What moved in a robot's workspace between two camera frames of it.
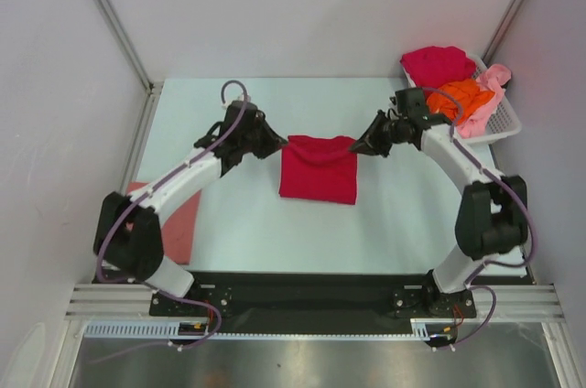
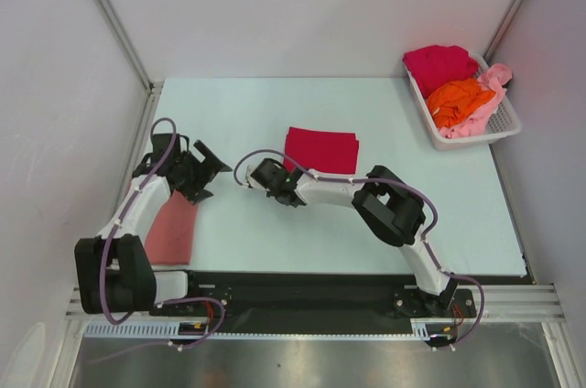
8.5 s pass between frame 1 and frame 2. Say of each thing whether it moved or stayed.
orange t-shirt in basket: stayed
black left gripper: moved
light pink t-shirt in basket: stayed
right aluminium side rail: stayed
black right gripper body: moved
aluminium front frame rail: stayed
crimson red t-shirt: moved
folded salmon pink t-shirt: stayed
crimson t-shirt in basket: stayed
